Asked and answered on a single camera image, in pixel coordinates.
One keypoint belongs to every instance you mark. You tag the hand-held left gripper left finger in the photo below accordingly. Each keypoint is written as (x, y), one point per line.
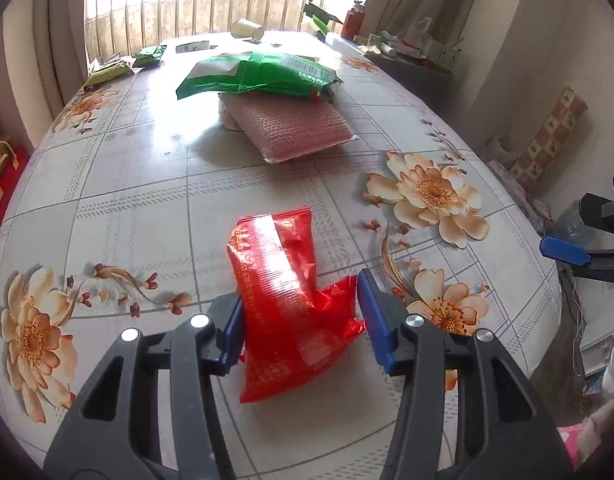
(233, 332)

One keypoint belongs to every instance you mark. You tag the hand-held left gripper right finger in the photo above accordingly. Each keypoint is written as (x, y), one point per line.
(377, 320)

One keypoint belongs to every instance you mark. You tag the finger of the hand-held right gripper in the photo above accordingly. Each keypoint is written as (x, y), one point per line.
(599, 212)
(562, 251)

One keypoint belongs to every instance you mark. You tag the red foil wrapper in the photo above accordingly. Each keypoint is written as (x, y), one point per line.
(282, 310)

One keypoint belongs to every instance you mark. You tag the pink bubble mailer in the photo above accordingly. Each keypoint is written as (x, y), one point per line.
(292, 125)

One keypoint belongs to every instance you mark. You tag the large green snack bag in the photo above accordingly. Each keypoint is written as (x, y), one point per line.
(267, 75)

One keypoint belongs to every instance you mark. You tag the person's right forearm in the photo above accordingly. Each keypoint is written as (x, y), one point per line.
(599, 420)

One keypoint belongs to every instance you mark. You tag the tile patterned roll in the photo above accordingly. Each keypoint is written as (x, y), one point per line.
(547, 140)

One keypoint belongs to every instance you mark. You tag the white water dispenser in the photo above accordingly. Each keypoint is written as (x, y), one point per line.
(597, 330)

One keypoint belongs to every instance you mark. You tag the white plastic bag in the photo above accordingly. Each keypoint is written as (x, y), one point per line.
(418, 30)
(502, 150)

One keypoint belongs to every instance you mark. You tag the floral tablecloth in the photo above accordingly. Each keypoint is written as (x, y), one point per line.
(162, 200)

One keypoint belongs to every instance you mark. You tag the pink cloth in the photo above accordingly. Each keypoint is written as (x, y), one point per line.
(574, 442)

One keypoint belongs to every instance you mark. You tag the green plastic storage basket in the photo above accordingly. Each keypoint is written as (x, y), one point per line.
(444, 56)

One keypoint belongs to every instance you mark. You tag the grey low cabinet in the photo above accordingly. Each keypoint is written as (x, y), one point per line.
(412, 72)

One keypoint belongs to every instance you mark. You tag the white tube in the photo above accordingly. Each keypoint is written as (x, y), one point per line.
(388, 49)

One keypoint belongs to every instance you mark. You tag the red gift bag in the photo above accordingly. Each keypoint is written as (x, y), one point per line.
(4, 195)

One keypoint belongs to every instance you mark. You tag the olive green small packet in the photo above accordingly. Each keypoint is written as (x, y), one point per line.
(107, 74)

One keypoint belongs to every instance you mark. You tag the dark green small packet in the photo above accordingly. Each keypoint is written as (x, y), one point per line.
(149, 56)

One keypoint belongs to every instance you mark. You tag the white green flat pack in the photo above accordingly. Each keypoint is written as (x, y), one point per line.
(192, 46)

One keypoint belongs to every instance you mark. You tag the red thermos bottle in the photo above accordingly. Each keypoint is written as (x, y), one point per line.
(352, 21)

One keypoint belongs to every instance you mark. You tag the paper cup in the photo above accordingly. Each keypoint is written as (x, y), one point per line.
(247, 30)

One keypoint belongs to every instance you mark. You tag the green black carton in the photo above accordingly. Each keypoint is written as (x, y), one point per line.
(322, 17)

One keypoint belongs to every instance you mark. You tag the metal window railing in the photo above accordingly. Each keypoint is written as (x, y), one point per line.
(212, 10)

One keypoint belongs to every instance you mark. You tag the grey brown curtain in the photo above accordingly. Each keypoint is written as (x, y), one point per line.
(57, 25)

